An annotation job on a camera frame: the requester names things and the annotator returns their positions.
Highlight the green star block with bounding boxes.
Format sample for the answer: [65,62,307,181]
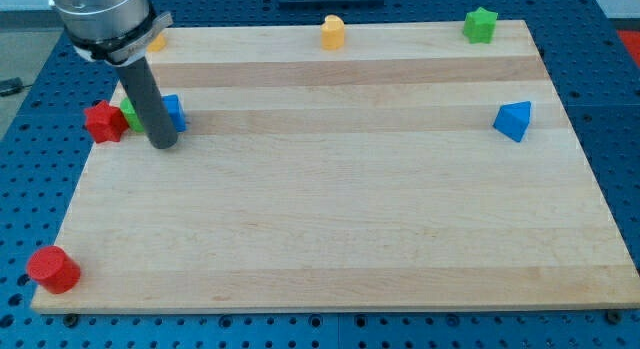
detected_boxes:
[463,7,499,44]

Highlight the black device on floor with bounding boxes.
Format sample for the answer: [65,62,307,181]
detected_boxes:
[0,77,24,97]

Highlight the red cylinder block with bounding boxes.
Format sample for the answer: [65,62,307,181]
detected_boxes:
[26,246,81,294]

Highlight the wooden board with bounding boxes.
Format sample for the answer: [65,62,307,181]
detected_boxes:
[32,20,639,314]

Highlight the red star block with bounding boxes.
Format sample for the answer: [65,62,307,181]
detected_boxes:
[84,100,129,143]

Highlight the green round block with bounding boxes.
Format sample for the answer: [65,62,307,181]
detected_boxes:
[120,97,144,133]

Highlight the blue pyramid block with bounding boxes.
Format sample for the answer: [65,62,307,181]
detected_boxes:
[493,101,532,142]

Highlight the blue cube block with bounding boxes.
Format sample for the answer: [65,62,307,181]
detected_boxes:
[162,94,187,132]

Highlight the yellow block behind arm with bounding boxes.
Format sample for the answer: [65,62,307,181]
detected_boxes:
[146,33,166,52]

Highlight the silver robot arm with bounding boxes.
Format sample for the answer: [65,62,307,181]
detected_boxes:
[49,0,173,67]

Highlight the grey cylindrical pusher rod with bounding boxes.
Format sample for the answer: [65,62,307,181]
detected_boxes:
[115,57,178,149]

